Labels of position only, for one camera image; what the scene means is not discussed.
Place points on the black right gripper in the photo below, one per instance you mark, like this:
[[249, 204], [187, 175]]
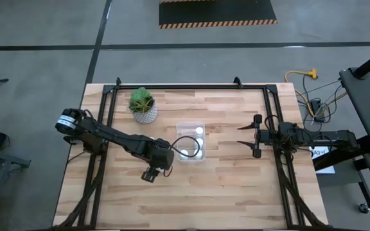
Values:
[[268, 136]]

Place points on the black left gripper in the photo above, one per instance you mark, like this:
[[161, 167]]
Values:
[[163, 158]]

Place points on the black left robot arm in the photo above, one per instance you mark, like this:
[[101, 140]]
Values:
[[120, 139]]

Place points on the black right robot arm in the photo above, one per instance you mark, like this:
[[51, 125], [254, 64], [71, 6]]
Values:
[[332, 138]]

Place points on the clear plastic basket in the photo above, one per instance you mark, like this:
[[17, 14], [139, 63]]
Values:
[[188, 130]]

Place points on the succulent in white patterned pot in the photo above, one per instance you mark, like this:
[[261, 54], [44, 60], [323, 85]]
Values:
[[143, 106]]

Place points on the black power strip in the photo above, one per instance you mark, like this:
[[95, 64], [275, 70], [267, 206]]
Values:
[[316, 107]]

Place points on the white paper sheet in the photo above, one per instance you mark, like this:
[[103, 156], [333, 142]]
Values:
[[326, 165]]

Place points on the black stand beam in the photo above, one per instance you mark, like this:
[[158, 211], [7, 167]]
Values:
[[336, 158]]

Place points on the black stand leg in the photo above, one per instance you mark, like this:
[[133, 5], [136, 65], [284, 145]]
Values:
[[366, 186]]

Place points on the black hazard-striped floor mat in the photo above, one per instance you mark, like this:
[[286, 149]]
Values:
[[217, 11]]

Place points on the black caster wheel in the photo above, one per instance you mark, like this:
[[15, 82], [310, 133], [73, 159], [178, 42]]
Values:
[[364, 208]]

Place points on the black aluminium table frame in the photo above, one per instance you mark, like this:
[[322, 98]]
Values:
[[172, 86]]

